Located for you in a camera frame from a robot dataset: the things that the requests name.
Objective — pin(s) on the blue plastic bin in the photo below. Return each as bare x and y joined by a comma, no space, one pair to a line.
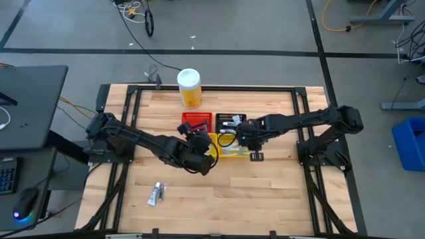
411,146

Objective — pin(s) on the clear white toothbrush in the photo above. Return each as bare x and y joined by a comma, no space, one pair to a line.
234,150

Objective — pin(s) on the dark lower desk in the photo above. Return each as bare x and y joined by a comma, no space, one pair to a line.
36,172

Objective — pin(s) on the black slotted plastic basket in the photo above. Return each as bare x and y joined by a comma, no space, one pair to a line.
219,117

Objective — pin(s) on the black mouse blue light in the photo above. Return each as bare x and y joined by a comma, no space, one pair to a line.
26,202

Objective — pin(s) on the black keyboard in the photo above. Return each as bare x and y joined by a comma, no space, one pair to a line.
8,176

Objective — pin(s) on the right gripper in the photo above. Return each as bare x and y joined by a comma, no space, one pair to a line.
252,136

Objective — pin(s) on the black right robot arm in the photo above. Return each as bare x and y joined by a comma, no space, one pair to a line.
299,121

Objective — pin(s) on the clear wrapped travel tube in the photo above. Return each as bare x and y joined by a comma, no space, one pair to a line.
156,196

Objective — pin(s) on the dark screen device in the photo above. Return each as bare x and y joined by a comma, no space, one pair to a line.
6,99

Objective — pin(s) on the grey desk foot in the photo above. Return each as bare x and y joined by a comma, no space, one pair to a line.
382,19
405,106

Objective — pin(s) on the white canister yellow label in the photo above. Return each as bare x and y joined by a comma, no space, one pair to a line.
190,93

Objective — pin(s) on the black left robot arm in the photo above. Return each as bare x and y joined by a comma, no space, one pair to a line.
142,142

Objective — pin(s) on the white travel tube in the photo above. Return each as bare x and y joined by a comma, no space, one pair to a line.
229,123

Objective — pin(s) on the red slotted plastic basket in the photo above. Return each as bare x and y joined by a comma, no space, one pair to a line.
196,117

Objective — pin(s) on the small grey packet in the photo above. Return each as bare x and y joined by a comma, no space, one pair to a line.
236,119

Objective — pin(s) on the black aluminium table frame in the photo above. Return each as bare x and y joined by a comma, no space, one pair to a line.
216,88

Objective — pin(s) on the yellow slotted plastic basket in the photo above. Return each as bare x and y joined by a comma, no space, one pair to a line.
214,136
219,149

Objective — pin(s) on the black desk top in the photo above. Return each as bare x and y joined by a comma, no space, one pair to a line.
33,106

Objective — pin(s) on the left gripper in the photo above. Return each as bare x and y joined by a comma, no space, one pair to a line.
201,142

